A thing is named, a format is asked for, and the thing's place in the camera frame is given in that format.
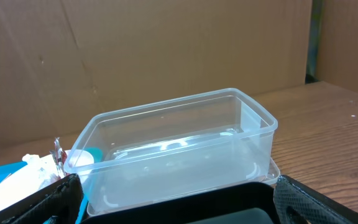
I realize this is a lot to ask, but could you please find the black waste tray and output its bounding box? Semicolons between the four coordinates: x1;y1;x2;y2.
83;182;280;224

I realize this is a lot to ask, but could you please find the brown cardboard backdrop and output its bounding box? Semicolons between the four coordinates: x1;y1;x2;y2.
0;0;358;153

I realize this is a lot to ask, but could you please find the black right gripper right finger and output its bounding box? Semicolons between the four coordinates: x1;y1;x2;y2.
273;175;358;224

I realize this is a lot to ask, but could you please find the red snack wrapper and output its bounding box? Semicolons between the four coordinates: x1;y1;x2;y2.
50;138;67;178

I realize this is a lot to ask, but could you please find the large white plate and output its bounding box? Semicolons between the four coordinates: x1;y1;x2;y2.
0;149;95;218

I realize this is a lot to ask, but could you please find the clear plastic waste bin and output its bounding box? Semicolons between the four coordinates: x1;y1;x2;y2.
64;88;280;217

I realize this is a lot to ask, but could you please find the white tissue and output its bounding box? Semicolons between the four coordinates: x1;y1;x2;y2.
22;154;60;190

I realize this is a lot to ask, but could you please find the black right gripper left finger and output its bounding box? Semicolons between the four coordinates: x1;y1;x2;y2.
0;174;83;224

